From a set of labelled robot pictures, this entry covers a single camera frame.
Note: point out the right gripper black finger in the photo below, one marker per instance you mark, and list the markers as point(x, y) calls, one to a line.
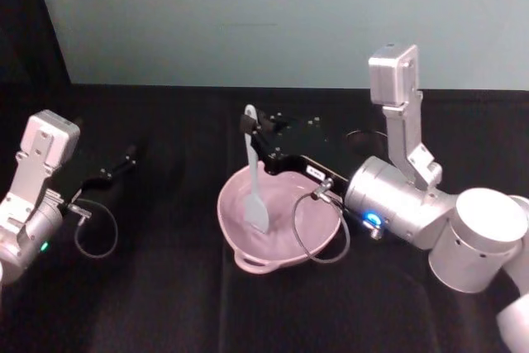
point(274, 123)
point(249, 125)

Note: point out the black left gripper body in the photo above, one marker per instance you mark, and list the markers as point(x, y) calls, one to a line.
point(93, 182)

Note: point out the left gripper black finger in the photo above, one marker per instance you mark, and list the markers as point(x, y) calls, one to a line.
point(122, 165)

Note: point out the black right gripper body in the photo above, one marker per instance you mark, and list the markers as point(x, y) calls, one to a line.
point(314, 163)

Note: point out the grey silicone spatula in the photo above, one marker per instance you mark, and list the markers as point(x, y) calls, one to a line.
point(255, 208)

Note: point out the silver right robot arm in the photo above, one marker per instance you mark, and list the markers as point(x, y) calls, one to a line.
point(413, 204)

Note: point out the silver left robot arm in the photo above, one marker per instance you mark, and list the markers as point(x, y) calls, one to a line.
point(29, 187)

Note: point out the black round lid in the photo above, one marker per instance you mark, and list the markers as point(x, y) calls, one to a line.
point(363, 141)

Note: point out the black table cloth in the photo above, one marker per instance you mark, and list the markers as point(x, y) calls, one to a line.
point(165, 307)

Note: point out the black side panel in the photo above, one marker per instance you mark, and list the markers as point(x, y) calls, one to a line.
point(20, 18)

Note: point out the pale wall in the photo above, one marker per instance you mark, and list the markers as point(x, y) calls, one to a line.
point(206, 18)

